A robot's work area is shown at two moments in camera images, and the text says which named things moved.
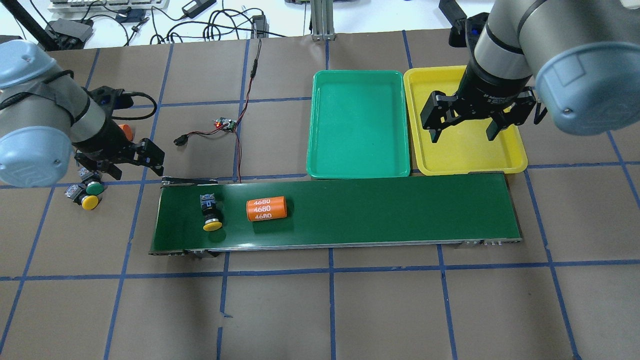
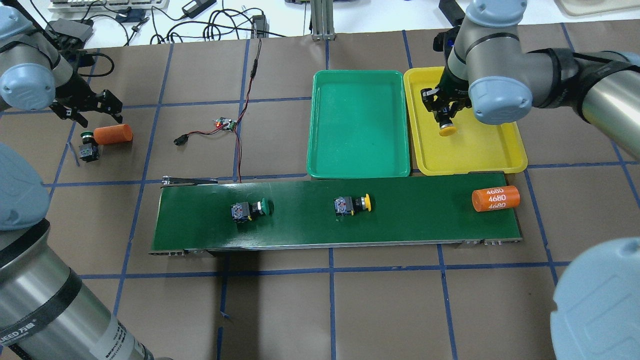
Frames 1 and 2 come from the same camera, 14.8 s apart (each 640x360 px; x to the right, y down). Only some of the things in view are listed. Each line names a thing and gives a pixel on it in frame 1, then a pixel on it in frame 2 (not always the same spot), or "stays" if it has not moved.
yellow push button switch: (211, 213) -> (448, 131)
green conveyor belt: (411, 211) stays
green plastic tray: (357, 126) stays
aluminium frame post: (322, 12) stays
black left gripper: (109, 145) -> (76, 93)
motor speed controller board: (225, 124) stays
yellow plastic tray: (463, 147) stays
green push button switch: (95, 188) -> (244, 211)
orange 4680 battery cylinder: (270, 208) -> (499, 197)
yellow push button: (75, 193) -> (347, 206)
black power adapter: (259, 28) stays
